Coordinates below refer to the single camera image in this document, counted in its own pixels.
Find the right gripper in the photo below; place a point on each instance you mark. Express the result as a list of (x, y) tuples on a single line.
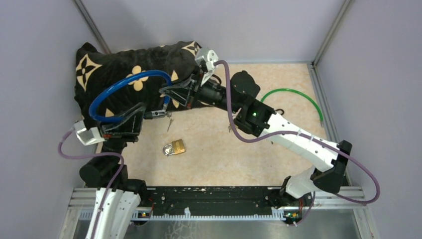
[(182, 96)]

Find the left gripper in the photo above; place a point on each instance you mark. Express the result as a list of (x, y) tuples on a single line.
[(129, 129)]

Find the blue cable lock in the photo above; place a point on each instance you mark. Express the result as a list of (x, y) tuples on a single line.
[(118, 85)]

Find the large brass padlock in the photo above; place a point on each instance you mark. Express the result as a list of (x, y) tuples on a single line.
[(174, 148)]

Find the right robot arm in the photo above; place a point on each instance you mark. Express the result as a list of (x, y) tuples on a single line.
[(251, 121)]

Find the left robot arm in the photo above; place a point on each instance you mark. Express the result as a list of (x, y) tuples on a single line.
[(117, 196)]

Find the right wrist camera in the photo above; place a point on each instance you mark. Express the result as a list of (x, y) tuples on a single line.
[(206, 59)]

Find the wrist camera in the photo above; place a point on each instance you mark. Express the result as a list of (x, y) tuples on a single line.
[(87, 136), (206, 59)]

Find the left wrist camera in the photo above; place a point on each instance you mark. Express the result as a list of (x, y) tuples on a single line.
[(87, 136)]

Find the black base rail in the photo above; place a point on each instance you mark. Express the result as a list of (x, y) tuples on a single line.
[(252, 203)]

